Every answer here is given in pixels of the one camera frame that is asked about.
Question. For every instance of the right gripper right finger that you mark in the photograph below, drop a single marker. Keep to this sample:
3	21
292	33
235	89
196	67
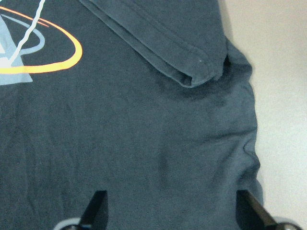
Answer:
250	213

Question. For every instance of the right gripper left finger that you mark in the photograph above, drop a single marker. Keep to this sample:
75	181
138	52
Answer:
96	213

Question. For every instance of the black printed t-shirt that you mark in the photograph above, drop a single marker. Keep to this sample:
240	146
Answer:
145	99

